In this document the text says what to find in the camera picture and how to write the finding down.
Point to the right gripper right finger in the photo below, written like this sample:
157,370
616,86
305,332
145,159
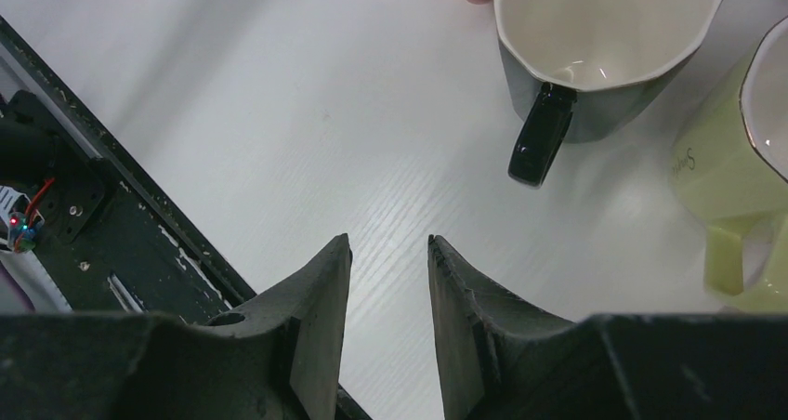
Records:
501,357

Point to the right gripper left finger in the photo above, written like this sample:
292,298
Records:
276,356

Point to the yellow mug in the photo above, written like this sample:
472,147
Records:
729,169

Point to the black mug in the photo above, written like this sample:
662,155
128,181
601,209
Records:
577,70

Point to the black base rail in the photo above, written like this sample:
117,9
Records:
111,240

